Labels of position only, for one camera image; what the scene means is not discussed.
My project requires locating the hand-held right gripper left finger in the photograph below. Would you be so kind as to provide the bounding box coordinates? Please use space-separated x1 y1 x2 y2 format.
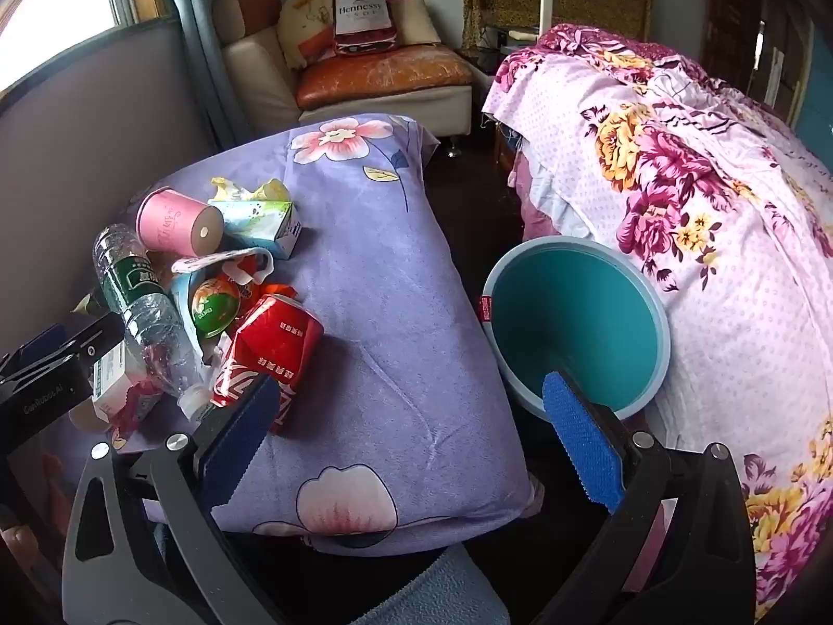
61 371 287 625

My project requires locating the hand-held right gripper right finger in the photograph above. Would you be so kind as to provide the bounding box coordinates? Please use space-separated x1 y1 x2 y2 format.
530 371 756 625

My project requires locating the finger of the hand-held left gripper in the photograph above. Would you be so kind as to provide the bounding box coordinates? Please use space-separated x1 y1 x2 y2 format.
13 312 126 398
0 323 71 379

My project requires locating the small white medicine box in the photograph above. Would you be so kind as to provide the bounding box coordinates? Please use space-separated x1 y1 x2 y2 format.
87 339 147 424

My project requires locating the clear plastic bottle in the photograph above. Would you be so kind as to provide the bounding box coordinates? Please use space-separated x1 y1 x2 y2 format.
92 223 219 421

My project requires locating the white and blue packet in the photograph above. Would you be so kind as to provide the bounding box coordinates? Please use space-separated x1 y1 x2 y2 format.
169 266 229 366

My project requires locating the red soda can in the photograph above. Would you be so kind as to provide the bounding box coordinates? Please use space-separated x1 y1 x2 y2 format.
209 293 325 437

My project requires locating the teal plastic bin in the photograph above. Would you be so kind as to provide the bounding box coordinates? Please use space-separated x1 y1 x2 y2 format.
480 236 671 423

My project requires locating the pink paper cup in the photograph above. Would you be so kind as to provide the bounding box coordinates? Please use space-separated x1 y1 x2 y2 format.
135 186 225 256

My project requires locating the orange snack packet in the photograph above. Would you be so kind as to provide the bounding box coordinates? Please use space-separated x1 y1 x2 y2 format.
250 281 300 307

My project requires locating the light blue drink carton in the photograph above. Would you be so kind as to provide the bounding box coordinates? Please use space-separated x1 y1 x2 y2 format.
208 198 304 261

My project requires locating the yellow wrapper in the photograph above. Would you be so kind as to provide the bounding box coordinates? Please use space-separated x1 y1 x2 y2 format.
208 176 292 204

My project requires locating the purple floral blanket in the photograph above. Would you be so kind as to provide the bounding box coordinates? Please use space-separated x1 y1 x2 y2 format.
39 115 544 557

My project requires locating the pink floral bedspread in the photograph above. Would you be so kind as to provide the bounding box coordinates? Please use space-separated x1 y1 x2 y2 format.
482 22 833 625

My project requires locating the person's blue clothing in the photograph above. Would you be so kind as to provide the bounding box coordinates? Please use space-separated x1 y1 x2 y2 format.
296 543 512 625

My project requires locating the cream leather sofa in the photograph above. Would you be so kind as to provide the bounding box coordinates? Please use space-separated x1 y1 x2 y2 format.
211 0 474 141

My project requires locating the blue curtain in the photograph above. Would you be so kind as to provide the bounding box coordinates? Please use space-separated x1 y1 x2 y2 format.
146 0 255 144

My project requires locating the window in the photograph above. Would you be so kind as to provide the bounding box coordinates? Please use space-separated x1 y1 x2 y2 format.
0 0 173 105

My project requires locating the brown sofa headrest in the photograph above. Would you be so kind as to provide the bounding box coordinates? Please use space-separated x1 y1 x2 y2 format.
237 0 282 36

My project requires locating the yellow cartoon pillow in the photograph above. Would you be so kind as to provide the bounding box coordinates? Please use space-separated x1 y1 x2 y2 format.
276 0 339 69

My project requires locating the orange seat cushion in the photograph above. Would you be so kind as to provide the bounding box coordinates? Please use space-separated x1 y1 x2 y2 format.
296 45 474 111

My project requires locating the dark side table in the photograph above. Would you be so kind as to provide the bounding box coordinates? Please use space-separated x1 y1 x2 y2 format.
456 22 541 76

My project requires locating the red bottle-print bag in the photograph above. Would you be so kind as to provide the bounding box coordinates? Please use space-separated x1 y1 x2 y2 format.
332 0 401 56

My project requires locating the beige pillow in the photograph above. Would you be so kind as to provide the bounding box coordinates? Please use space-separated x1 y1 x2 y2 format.
390 0 440 46

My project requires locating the dark wooden cabinet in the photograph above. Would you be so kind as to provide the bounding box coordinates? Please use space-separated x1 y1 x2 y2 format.
706 0 814 124

